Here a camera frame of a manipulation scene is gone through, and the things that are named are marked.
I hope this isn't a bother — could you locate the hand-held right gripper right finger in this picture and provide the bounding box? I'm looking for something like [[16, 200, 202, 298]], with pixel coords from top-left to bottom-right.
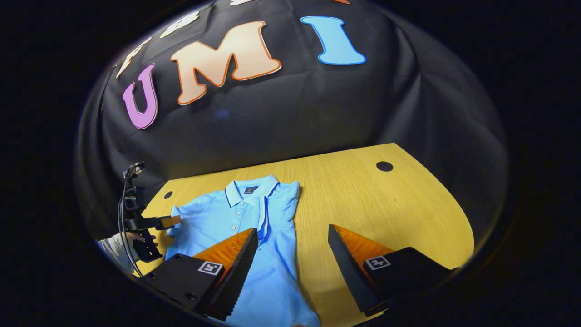
[[328, 223, 454, 317]]

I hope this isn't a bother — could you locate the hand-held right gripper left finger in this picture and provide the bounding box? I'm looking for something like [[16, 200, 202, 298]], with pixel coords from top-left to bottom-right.
[[138, 227, 259, 322]]

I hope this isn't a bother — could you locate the light blue polo T-shirt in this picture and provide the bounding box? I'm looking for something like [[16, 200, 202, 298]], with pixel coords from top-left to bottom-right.
[[164, 175, 321, 327]]

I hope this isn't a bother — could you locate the black backdrop cloth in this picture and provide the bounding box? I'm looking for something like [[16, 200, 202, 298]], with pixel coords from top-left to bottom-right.
[[77, 0, 509, 237]]

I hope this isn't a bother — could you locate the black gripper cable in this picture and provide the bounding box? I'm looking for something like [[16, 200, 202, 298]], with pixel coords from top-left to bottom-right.
[[117, 163, 146, 277]]

